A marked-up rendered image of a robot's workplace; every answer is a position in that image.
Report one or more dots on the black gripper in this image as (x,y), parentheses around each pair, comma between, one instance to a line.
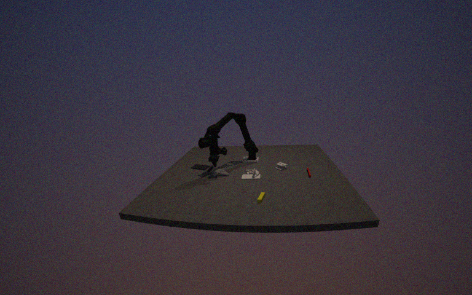
(213,152)

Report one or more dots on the yellow flat bar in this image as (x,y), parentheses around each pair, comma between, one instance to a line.
(261,197)

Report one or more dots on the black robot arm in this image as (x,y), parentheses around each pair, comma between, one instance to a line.
(211,135)

